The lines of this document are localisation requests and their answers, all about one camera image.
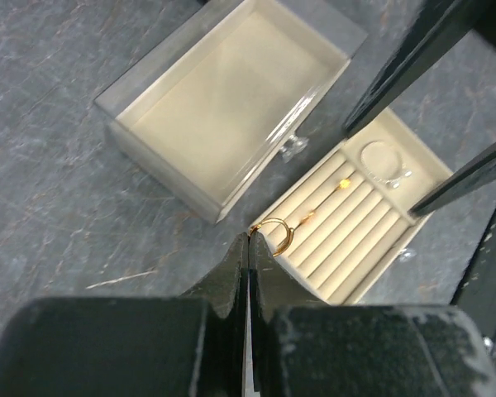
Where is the beige jewelry box with lid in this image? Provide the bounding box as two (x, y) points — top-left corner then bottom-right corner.
(95, 1), (366, 223)

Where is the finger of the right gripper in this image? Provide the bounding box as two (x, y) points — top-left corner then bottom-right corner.
(343, 0), (493, 137)
(409, 142), (496, 217)

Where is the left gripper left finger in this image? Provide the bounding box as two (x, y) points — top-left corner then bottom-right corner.
(183, 232), (248, 396)

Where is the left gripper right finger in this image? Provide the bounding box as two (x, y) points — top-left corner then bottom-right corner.
(248, 232), (326, 396)

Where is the beige jewelry tray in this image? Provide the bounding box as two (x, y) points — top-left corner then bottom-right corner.
(254, 108), (452, 305)

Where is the silver pearl bangle bracelet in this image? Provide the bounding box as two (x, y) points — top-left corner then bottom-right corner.
(359, 140), (414, 191)

